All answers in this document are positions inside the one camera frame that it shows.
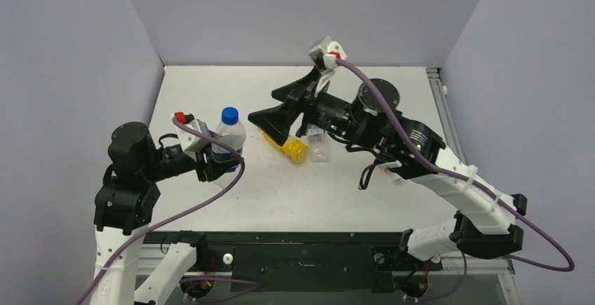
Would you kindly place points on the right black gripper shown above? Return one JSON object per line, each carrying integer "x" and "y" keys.
{"x": 306, "y": 105}

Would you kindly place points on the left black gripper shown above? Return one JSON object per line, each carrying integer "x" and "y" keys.
{"x": 213, "y": 163}

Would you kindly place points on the Pepsi bottle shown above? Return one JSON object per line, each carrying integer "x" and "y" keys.
{"x": 234, "y": 136}

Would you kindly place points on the yellow juice bottle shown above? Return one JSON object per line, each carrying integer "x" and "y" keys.
{"x": 293, "y": 148}

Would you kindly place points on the blue Pepsi bottle cap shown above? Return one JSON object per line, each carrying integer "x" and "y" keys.
{"x": 230, "y": 116}

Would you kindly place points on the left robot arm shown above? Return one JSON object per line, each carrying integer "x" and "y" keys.
{"x": 124, "y": 208}

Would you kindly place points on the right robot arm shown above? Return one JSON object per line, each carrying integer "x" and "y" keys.
{"x": 372, "y": 123}

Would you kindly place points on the clear water bottle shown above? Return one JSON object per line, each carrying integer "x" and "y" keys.
{"x": 317, "y": 141}

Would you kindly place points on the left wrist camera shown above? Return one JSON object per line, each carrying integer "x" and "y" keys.
{"x": 191, "y": 144}

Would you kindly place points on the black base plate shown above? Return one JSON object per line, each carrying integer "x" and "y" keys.
{"x": 309, "y": 261}

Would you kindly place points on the aluminium frame rail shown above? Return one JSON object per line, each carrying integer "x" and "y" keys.
{"x": 446, "y": 108}

